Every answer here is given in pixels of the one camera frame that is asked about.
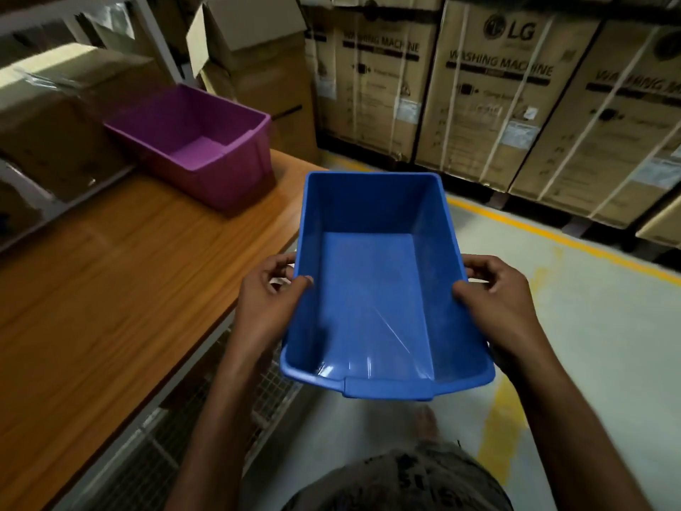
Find wire mesh lower shelf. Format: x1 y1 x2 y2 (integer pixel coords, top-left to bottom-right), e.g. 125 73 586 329
80 335 304 511

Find person's left hand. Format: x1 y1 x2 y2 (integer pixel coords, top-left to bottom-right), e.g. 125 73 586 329
234 252 315 357

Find person's left forearm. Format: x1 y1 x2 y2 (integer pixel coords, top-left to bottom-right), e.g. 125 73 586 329
164 340 277 511

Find person's patterned shorts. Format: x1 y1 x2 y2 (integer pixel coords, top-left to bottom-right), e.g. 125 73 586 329
280 440 514 511

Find white metal shelf rack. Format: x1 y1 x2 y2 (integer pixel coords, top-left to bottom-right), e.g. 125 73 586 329
0 0 198 254

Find blue plastic bin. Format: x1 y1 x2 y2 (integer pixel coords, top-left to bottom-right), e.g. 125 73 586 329
280 171 496 402

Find open brown cardboard box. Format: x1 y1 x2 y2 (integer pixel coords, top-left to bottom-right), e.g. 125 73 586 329
186 0 320 165

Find wooden top work table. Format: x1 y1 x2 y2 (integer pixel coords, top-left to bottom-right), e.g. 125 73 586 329
0 149 326 511

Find person's right forearm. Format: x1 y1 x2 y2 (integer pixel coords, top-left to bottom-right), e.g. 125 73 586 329
497 340 652 511

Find person's foot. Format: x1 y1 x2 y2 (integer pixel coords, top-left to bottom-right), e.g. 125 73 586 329
414 403 441 445

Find large appliance cardboard box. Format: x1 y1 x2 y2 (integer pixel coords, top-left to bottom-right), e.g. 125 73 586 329
636 194 681 249
508 20 681 229
304 0 445 164
415 0 602 193

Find flat brown cardboard box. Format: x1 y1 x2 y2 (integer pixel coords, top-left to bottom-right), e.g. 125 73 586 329
0 43 173 203

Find person's right hand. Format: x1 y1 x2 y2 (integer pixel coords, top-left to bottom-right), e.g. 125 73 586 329
452 254 541 368

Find purple plastic bin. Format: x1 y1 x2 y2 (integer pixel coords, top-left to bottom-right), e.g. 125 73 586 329
103 83 276 212

